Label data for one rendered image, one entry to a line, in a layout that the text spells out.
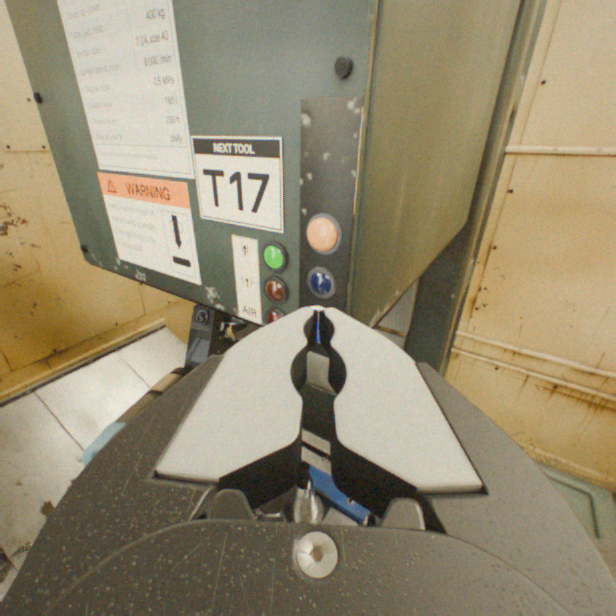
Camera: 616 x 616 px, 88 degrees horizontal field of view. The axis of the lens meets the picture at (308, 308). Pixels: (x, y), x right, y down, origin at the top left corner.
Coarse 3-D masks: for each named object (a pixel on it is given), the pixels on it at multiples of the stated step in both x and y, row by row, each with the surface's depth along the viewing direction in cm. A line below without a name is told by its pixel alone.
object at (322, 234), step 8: (312, 224) 24; (320, 224) 24; (328, 224) 23; (312, 232) 24; (320, 232) 24; (328, 232) 24; (336, 232) 24; (312, 240) 24; (320, 240) 24; (328, 240) 24; (336, 240) 24; (320, 248) 24; (328, 248) 24
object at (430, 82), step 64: (192, 0) 23; (256, 0) 21; (320, 0) 19; (384, 0) 18; (448, 0) 26; (512, 0) 51; (64, 64) 34; (192, 64) 25; (256, 64) 22; (320, 64) 20; (384, 64) 19; (448, 64) 30; (64, 128) 38; (192, 128) 28; (256, 128) 24; (384, 128) 22; (448, 128) 37; (64, 192) 44; (192, 192) 31; (384, 192) 25; (448, 192) 47; (384, 256) 29
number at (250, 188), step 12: (228, 168) 27; (240, 168) 26; (252, 168) 26; (264, 168) 25; (228, 180) 28; (240, 180) 27; (252, 180) 26; (264, 180) 26; (228, 192) 28; (240, 192) 27; (252, 192) 27; (264, 192) 26; (228, 204) 29; (240, 204) 28; (252, 204) 27; (264, 204) 26; (240, 216) 28; (252, 216) 28; (264, 216) 27
